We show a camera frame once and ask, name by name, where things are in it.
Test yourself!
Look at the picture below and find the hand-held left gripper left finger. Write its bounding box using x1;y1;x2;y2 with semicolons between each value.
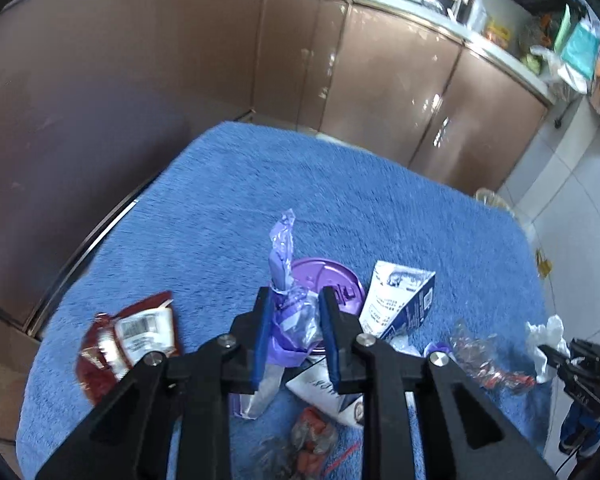
35;286;276;480

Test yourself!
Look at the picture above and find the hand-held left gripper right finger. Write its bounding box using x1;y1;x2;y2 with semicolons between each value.
318;286;556;480

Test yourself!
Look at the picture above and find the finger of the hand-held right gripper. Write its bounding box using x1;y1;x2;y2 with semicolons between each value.
537;344;573;367

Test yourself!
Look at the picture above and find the clear plastic bag with tissue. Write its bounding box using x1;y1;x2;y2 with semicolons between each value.
525;315;571;385

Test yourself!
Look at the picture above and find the purple plastic bag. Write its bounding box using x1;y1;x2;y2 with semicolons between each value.
232;208;327;420

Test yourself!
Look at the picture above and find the person's right hand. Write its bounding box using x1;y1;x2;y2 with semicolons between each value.
559;402;600;458

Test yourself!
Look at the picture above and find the flattened white carton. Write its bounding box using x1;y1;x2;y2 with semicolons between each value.
286;360;366;428

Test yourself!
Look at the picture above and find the purple round lid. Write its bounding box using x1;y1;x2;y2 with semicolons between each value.
290;257;368;356

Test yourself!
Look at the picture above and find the clear wrapper with red print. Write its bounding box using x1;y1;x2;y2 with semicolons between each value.
450;320;537;396

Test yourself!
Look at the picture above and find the white and blue milk carton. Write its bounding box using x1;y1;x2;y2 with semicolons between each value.
358;260;437;341

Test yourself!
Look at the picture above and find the clear wrapper with orange bits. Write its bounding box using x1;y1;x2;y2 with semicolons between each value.
252;406;338;478

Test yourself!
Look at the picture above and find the red tear strip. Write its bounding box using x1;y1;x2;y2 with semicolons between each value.
329;442;362;467

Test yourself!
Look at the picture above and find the blue fleece blanket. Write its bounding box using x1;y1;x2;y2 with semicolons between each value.
16;121;553;480

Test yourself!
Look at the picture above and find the red snack packet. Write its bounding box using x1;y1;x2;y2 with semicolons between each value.
76;291;183;406

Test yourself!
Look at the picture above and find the clear plastic container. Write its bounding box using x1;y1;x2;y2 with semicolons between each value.
475;187;515;213

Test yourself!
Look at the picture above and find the white plastic bag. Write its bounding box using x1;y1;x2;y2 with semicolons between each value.
530;45;588;96

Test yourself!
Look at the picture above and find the brown kitchen cabinet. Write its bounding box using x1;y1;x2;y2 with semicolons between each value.
0;0;551;341

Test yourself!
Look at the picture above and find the teal plastic bag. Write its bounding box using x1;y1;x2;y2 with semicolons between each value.
562;17;600;81

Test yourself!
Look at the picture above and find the orange food packet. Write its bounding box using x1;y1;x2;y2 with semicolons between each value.
485;20;513;50

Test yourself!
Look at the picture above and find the white kitchen countertop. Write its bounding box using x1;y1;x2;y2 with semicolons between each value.
280;0;556;106

